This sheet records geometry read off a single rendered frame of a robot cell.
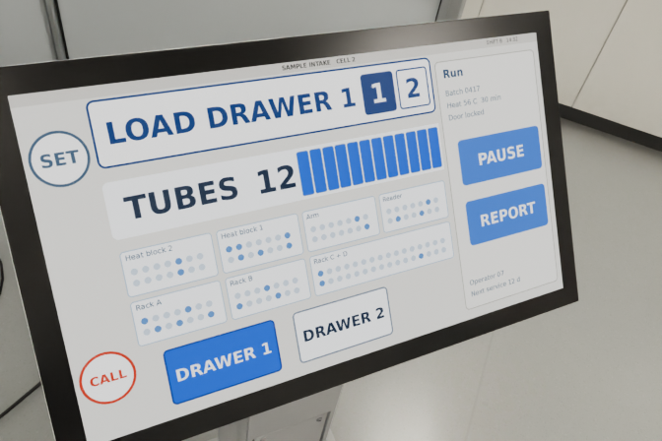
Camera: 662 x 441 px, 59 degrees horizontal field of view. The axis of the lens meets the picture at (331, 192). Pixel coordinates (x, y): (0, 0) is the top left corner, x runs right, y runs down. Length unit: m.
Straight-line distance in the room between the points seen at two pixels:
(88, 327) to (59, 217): 0.09
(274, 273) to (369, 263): 0.09
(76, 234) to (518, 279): 0.42
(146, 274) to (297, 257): 0.12
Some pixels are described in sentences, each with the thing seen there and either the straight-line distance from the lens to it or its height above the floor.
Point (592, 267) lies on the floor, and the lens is 2.20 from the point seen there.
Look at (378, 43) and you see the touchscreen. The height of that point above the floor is 1.19.
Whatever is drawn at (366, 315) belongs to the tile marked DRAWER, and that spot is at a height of 1.01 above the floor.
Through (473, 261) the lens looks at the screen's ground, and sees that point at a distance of 0.60.
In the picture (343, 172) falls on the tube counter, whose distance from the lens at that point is 0.51.
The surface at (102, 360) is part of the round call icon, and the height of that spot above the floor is 1.03.
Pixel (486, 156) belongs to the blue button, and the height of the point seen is 1.10.
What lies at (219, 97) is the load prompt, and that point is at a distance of 0.48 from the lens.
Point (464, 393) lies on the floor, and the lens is 1.73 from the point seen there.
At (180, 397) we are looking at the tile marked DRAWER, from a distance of 0.51.
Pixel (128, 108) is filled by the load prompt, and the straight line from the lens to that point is 0.47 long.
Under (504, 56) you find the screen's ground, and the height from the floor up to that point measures 1.17.
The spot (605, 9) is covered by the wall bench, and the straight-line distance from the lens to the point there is 2.55.
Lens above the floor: 1.45
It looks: 44 degrees down
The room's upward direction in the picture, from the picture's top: 11 degrees clockwise
